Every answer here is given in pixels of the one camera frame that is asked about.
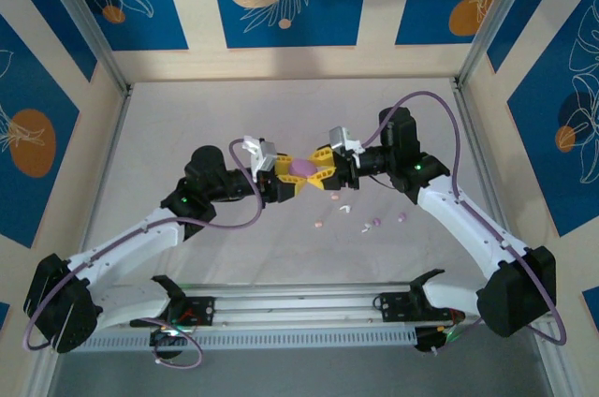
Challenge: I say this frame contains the purple earbud charging case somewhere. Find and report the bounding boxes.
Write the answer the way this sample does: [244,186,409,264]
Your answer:
[288,157,317,178]

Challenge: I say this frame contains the clear plastic tube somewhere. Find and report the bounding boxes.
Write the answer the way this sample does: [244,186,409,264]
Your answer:
[456,0,547,89]

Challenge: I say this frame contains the small black controller box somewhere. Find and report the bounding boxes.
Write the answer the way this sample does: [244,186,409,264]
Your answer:
[414,325,453,355]
[148,327,188,361]

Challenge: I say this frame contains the aluminium table side rail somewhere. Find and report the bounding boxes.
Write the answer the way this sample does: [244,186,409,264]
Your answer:
[25,82,135,397]
[449,78,575,397]

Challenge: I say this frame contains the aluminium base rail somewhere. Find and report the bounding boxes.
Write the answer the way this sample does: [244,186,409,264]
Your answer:
[100,281,474,329]

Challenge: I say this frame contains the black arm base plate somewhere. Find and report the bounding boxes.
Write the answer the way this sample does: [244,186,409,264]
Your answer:
[129,294,217,329]
[373,291,467,324]

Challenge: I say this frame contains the grey slotted cable duct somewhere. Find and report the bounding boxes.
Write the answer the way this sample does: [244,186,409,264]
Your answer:
[69,325,418,352]

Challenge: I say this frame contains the aluminium frame post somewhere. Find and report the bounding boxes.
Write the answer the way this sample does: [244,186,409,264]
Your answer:
[33,0,133,96]

